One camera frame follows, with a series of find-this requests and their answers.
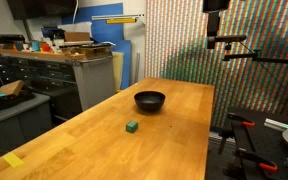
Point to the black camera bar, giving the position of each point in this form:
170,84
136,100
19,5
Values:
232,38

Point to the wooden cabinet countertop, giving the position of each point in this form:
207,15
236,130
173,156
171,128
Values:
34,55

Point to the orange small container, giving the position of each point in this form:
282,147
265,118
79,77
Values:
45,47

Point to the yellow spirit level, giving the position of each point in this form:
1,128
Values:
120,21

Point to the grey drawer cabinet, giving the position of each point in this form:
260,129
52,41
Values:
50,80

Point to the black wall monitor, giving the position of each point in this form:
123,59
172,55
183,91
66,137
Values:
40,8

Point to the grey plastic bin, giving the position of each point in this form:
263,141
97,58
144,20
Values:
15,123

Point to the black tray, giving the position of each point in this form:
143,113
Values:
9,101

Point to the blue foam board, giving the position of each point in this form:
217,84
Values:
110,33

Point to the teal small container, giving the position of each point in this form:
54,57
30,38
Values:
35,46

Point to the black perforated side table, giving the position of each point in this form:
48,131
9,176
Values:
270,143

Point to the white wall rail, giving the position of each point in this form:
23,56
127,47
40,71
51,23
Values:
117,16

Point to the black device on cabinet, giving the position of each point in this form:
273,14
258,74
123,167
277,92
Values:
8,38

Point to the aluminium extrusion bar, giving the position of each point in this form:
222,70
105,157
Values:
276,124

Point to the cardboard box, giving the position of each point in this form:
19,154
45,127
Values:
76,36

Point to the green block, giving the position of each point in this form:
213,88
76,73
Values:
131,127

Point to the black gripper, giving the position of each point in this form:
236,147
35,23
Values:
215,10

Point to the wooden block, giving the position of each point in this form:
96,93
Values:
12,88

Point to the yellow foam panel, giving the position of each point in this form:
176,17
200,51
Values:
118,71

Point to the black bowl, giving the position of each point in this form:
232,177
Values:
149,101

